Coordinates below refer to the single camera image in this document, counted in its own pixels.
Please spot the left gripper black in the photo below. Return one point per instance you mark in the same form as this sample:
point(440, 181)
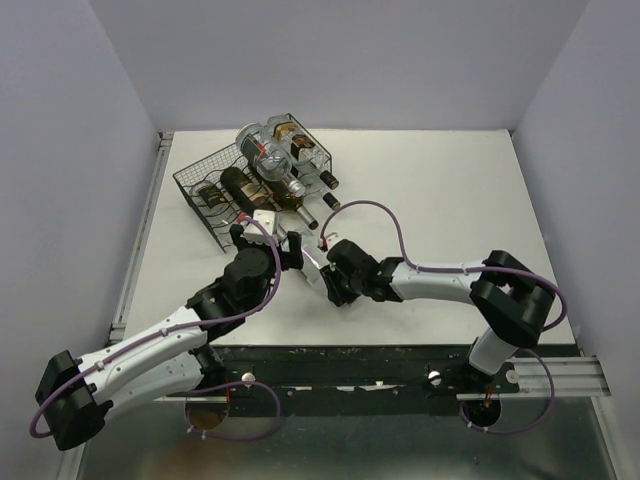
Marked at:
point(293, 258)

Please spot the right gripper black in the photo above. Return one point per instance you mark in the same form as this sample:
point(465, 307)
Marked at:
point(336, 292)

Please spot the round clear flask bottle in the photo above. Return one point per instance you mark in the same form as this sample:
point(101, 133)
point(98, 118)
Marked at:
point(314, 261)

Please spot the olive green wine bottle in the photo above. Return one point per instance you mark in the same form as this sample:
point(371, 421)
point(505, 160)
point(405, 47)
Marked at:
point(289, 202)

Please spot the black wire wine rack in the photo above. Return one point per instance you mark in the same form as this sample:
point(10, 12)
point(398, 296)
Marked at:
point(210, 169)

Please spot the round clear bottle silver cap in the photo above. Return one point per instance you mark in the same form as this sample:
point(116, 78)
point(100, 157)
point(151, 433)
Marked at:
point(268, 157)

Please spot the clear square bottle black label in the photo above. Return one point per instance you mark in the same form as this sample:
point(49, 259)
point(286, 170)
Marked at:
point(320, 180)

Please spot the square clear bottle dark cap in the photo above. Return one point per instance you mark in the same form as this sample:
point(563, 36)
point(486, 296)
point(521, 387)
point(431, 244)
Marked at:
point(296, 140)

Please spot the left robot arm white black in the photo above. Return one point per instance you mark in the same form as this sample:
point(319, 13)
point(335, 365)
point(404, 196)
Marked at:
point(76, 395)

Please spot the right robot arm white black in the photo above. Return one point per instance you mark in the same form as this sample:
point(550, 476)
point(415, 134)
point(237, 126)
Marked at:
point(514, 301)

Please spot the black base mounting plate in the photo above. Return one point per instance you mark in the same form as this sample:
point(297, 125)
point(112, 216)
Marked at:
point(484, 411)

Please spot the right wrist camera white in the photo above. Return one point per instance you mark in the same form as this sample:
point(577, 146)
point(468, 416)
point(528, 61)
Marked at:
point(328, 241)

